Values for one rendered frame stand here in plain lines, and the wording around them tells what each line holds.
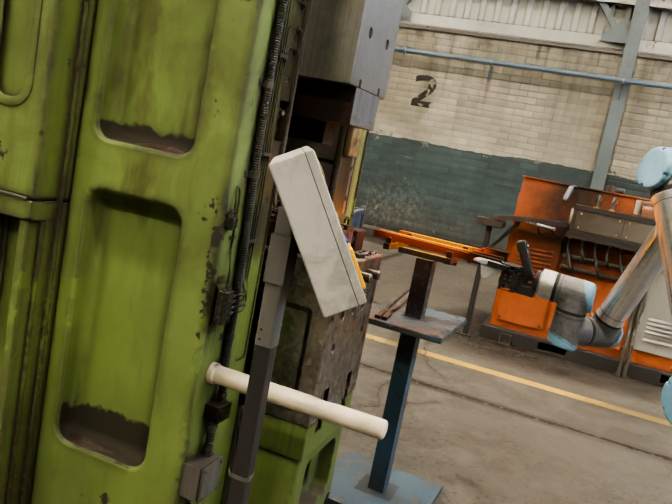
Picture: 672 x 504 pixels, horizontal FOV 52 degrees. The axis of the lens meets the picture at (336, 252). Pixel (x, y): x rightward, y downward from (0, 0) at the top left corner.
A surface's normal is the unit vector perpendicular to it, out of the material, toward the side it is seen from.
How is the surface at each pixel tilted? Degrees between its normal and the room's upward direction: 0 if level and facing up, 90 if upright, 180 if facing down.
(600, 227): 90
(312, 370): 90
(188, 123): 89
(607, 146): 90
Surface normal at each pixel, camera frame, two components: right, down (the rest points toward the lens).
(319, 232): 0.07, 0.17
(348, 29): -0.35, 0.08
